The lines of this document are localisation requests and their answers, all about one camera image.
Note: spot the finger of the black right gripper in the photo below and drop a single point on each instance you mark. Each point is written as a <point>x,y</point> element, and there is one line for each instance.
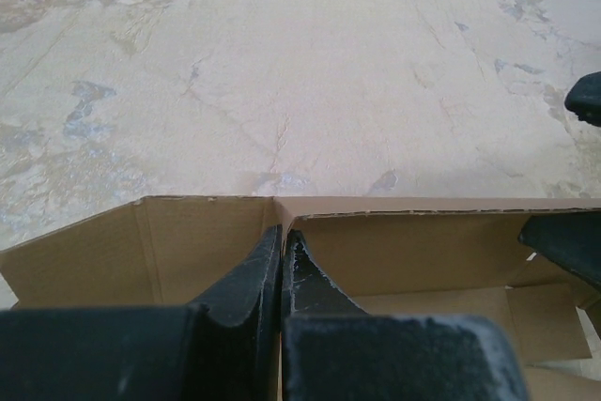
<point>569,240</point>
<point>584,99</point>

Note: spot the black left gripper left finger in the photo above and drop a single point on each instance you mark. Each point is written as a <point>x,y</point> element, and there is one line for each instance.
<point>222,345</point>

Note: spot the brown cardboard box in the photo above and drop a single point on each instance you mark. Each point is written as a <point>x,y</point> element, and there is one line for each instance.
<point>390,255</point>

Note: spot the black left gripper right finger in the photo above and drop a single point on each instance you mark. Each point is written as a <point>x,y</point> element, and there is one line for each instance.
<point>333,350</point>

